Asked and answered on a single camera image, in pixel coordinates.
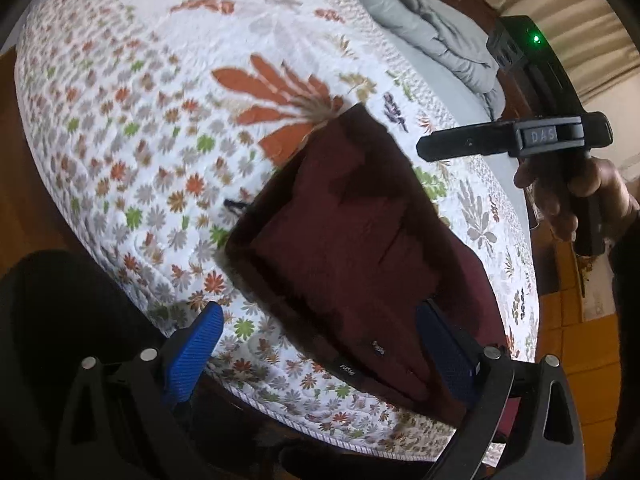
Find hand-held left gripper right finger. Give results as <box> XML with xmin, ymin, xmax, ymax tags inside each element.
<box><xmin>415</xmin><ymin>300</ymin><xmax>587</xmax><ymax>480</ymax></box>

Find maroon pants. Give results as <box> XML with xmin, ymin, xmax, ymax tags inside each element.
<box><xmin>222</xmin><ymin>102</ymin><xmax>521</xmax><ymax>456</ymax></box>

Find floral quilted bedspread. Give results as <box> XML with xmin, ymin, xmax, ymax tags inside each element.
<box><xmin>15</xmin><ymin>0</ymin><xmax>543</xmax><ymax>455</ymax></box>

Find person's dark trousers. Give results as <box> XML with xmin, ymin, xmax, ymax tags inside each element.
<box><xmin>0</xmin><ymin>249</ymin><xmax>281</xmax><ymax>480</ymax></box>

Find beige window curtain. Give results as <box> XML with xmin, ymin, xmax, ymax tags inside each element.
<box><xmin>452</xmin><ymin>0</ymin><xmax>640</xmax><ymax>123</ymax></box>

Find grey-blue duvet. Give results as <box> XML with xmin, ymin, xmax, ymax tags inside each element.
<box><xmin>295</xmin><ymin>0</ymin><xmax>507</xmax><ymax>117</ymax></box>

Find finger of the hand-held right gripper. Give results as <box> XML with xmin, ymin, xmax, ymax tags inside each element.
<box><xmin>416</xmin><ymin>117</ymin><xmax>516</xmax><ymax>162</ymax></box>

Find person's right hand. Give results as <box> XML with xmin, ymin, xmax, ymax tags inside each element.
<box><xmin>514</xmin><ymin>154</ymin><xmax>640</xmax><ymax>242</ymax></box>

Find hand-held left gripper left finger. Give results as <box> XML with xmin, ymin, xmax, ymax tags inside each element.
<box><xmin>55</xmin><ymin>301</ymin><xmax>225</xmax><ymax>480</ymax></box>

